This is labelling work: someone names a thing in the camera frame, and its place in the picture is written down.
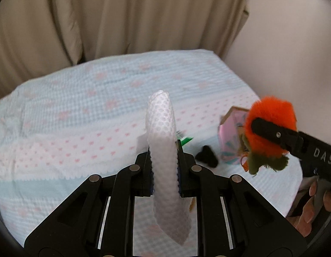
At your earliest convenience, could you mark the person's right hand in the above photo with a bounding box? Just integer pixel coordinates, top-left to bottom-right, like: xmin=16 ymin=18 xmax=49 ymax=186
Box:
xmin=287 ymin=178 xmax=331 ymax=238

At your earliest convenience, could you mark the black fuzzy soft item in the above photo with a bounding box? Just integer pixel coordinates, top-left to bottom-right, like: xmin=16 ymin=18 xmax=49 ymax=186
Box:
xmin=195 ymin=145 xmax=219 ymax=169

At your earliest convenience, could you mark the green and white packet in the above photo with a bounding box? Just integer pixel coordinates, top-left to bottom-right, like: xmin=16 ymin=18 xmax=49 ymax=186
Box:
xmin=176 ymin=130 xmax=194 ymax=147

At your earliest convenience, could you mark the beige curtain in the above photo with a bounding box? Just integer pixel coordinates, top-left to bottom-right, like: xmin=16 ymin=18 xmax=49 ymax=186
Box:
xmin=0 ymin=0 xmax=252 ymax=103

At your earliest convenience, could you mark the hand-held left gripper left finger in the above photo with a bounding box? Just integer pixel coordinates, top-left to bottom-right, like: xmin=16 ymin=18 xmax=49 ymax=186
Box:
xmin=24 ymin=152 xmax=154 ymax=257

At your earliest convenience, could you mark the light blue printed blanket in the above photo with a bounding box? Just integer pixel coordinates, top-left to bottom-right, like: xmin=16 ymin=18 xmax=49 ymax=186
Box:
xmin=0 ymin=49 xmax=303 ymax=257

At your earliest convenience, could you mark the pink cardboard box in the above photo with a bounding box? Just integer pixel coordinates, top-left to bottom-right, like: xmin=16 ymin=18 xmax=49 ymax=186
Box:
xmin=218 ymin=106 xmax=252 ymax=166

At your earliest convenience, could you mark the orange and green plush toy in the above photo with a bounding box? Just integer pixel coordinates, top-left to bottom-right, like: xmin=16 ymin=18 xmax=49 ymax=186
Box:
xmin=240 ymin=96 xmax=298 ymax=177

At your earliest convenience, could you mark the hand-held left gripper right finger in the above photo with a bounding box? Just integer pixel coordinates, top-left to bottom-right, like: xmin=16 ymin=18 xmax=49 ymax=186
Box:
xmin=177 ymin=151 xmax=308 ymax=257

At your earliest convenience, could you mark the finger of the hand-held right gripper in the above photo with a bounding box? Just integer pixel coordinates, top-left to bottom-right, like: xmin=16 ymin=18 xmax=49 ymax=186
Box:
xmin=251 ymin=117 xmax=302 ymax=154

